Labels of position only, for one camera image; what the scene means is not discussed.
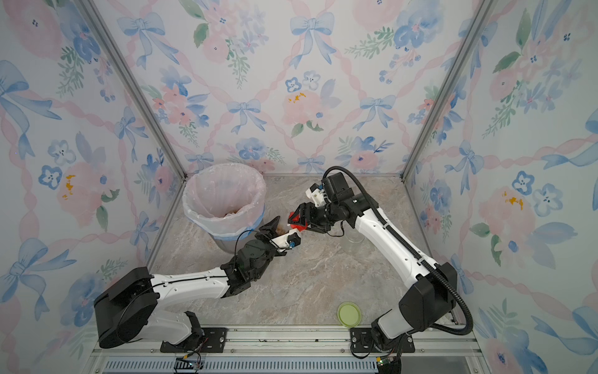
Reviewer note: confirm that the right aluminium corner post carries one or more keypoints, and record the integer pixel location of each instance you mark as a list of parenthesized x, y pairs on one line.
[(472, 36)]

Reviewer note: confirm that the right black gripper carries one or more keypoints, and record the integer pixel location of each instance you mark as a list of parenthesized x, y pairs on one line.
[(314, 224)]

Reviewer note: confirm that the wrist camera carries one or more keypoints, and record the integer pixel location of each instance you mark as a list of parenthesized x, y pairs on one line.
[(317, 195), (287, 241)]

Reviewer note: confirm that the red lid peanut jar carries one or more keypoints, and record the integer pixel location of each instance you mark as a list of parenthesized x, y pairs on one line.
[(287, 223)]

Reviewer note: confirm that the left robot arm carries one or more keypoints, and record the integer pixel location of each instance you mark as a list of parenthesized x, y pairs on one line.
[(134, 308)]

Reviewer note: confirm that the peanuts inside trash bin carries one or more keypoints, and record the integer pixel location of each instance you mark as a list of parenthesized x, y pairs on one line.
[(231, 214)]

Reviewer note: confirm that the grey mesh trash bin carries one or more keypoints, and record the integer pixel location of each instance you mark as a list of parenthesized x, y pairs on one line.
[(233, 243)]

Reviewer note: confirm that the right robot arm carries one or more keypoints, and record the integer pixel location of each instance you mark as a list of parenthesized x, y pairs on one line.
[(431, 287)]

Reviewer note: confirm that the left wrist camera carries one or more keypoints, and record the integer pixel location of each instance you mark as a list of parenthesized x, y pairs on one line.
[(287, 241)]

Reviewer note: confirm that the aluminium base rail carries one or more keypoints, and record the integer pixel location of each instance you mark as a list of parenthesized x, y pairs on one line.
[(295, 349)]

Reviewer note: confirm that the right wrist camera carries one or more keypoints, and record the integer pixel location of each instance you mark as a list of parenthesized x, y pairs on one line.
[(317, 195)]

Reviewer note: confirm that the left aluminium corner post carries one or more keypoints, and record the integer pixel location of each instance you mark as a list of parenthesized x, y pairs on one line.
[(95, 21)]

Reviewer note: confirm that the aluminium corner post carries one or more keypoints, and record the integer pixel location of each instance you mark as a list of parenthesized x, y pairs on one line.
[(95, 21), (472, 36)]

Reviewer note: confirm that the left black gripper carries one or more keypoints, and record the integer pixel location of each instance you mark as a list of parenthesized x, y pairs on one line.
[(267, 232)]

